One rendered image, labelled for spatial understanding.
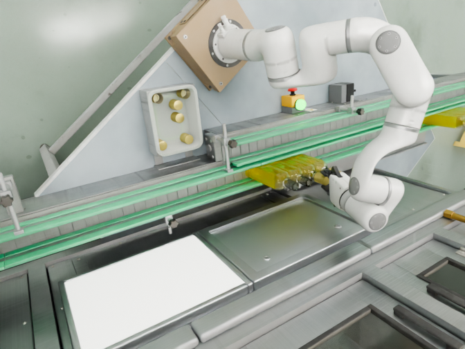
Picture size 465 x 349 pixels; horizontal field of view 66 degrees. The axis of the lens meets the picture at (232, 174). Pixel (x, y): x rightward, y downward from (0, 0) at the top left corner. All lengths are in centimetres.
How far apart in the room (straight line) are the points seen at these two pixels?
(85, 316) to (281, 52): 84
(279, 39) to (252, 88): 47
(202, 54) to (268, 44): 29
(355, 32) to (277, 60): 21
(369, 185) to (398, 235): 30
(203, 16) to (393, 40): 61
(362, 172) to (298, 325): 40
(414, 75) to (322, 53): 25
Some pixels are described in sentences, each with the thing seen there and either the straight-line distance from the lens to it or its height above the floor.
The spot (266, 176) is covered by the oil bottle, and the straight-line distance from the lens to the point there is 124.
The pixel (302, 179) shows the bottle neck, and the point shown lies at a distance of 121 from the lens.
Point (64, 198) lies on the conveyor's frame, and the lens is 120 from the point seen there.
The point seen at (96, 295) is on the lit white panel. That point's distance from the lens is 104.
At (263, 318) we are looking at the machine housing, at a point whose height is 141.
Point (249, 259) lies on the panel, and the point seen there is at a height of 122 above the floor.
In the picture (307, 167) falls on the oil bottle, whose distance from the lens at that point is 127.
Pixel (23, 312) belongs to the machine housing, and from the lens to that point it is 115.
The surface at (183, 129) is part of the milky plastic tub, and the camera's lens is 132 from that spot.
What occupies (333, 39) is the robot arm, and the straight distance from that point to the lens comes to 101.
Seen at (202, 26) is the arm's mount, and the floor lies 85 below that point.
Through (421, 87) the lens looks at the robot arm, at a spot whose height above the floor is 149.
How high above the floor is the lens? 197
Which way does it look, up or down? 55 degrees down
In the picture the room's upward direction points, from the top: 116 degrees clockwise
